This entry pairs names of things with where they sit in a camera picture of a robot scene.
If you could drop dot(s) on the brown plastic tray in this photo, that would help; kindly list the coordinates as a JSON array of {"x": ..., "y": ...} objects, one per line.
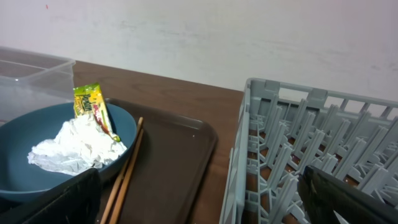
[{"x": 171, "y": 162}]

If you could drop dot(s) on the clear plastic bin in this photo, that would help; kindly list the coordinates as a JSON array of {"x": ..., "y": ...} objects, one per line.
[{"x": 31, "y": 81}]

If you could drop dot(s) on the white napkin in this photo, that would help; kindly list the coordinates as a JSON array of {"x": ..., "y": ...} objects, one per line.
[{"x": 80, "y": 144}]

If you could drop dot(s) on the wooden chopstick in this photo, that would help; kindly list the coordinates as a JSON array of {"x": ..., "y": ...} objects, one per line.
[
  {"x": 105, "y": 216},
  {"x": 118, "y": 195}
]

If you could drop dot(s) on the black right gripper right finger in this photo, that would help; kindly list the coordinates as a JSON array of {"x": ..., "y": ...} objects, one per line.
[{"x": 324, "y": 197}]

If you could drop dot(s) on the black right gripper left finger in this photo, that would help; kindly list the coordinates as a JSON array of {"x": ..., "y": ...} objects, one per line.
[{"x": 74, "y": 201}]

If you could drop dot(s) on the grey dishwasher rack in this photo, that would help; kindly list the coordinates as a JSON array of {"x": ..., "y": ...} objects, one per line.
[{"x": 284, "y": 127}]

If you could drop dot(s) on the yellow green snack wrapper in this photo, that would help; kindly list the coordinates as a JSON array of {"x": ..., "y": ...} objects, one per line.
[{"x": 88, "y": 99}]

